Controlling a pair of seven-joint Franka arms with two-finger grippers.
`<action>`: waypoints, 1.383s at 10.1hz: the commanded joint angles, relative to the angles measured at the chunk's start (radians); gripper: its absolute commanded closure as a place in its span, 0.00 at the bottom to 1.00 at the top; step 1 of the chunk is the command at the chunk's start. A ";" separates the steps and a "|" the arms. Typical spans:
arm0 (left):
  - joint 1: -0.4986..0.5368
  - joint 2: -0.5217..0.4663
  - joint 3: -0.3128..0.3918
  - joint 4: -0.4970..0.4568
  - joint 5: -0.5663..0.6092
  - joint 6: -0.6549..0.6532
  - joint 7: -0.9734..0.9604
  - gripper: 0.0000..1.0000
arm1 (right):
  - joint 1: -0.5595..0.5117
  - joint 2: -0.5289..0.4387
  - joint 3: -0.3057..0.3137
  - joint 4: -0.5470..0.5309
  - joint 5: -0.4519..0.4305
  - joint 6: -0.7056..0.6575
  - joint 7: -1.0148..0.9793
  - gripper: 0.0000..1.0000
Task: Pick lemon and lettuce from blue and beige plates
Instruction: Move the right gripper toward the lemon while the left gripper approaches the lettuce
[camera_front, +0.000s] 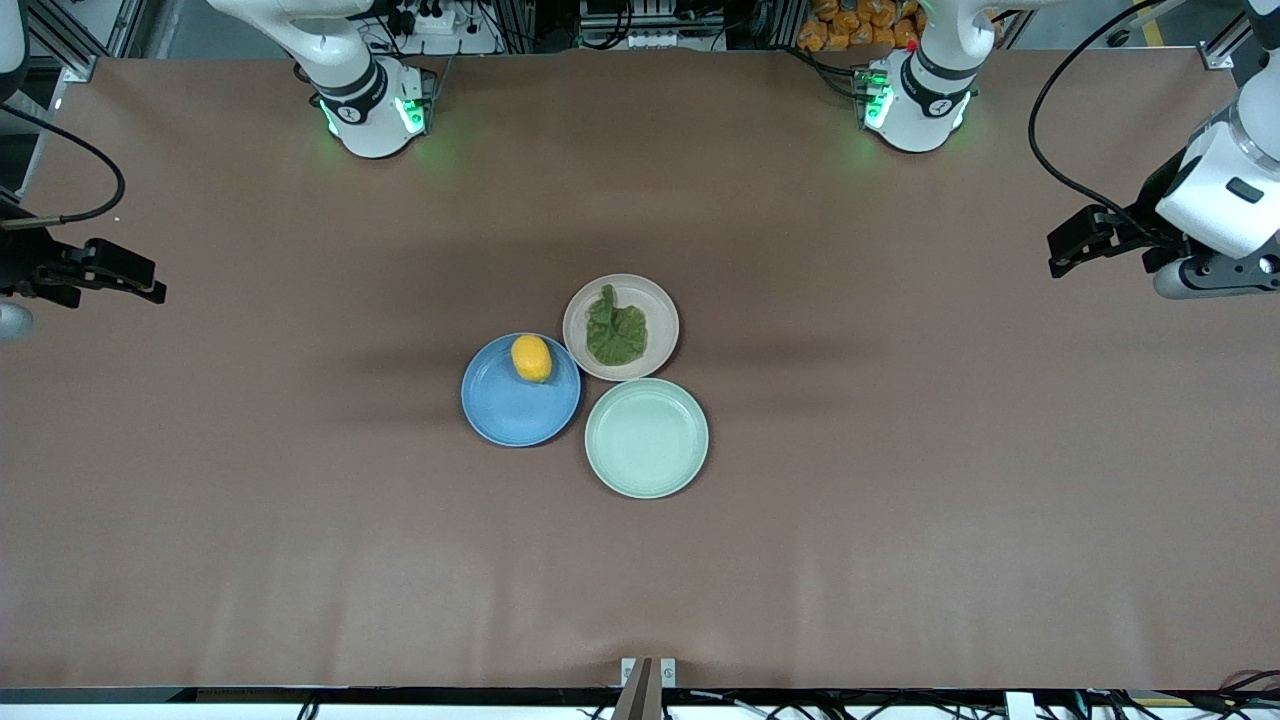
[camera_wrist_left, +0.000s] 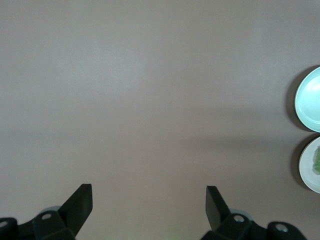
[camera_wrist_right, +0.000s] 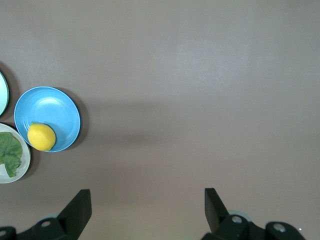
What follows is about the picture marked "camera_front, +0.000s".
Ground green lettuce leaf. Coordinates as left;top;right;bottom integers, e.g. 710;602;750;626
585;284;649;367

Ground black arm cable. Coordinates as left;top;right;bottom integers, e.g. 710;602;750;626
1028;0;1191;241
0;103;127;229

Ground yellow lemon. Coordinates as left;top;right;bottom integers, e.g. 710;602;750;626
511;335;553;384

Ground orange snack bags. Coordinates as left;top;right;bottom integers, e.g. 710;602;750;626
797;0;923;53

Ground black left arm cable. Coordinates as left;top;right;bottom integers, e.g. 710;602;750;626
1028;0;1191;241

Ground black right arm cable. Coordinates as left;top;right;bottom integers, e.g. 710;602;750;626
0;103;127;229

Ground beige plate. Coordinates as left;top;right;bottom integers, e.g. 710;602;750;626
562;274;681;382

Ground aluminium frame profile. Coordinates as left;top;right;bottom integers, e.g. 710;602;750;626
20;0;149;83
1200;0;1280;71

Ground blue plate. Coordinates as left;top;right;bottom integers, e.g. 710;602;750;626
461;332;582;448

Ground light green plate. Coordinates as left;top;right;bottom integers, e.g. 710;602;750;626
585;378;710;500

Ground white power strip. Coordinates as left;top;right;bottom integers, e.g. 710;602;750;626
385;0;501;56

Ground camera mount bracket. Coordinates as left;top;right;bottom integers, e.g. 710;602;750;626
620;657;678;720

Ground black cable bundle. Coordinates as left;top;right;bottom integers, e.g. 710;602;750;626
1080;668;1280;720

